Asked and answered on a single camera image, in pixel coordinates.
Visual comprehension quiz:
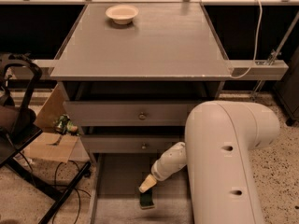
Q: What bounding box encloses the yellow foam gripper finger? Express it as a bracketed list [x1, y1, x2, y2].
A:
[138, 174, 157, 193]

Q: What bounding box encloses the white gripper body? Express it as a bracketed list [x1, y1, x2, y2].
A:
[151, 142, 187, 181]

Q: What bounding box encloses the green yellow sponge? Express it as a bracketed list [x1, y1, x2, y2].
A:
[139, 189, 154, 210]

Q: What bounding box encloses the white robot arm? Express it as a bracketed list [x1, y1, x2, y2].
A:
[139, 101, 280, 224]

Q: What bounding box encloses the grey bottom drawer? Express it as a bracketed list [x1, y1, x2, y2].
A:
[87, 153, 193, 224]

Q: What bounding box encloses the grey drawer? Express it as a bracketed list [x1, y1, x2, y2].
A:
[64, 101, 197, 127]
[81, 135, 183, 153]
[87, 153, 193, 224]

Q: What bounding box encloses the grey middle drawer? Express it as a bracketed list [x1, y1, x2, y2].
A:
[81, 135, 183, 153]

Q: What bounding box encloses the grey top drawer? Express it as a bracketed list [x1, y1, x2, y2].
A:
[64, 101, 197, 127]

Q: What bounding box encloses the grey drawer cabinet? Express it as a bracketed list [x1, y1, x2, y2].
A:
[51, 3, 230, 224]

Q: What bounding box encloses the green crumpled packet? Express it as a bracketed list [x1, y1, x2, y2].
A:
[54, 114, 79, 135]

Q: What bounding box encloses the brown cardboard sheet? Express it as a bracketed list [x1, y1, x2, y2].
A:
[24, 87, 78, 162]

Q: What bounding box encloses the white paper bowl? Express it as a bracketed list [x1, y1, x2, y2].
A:
[106, 5, 139, 25]

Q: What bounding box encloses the black floor cable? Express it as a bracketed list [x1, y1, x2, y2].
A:
[50, 160, 93, 224]

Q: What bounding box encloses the metal rail frame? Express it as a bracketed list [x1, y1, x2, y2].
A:
[1, 0, 287, 81]

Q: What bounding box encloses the white cable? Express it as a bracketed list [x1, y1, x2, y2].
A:
[229, 0, 263, 80]

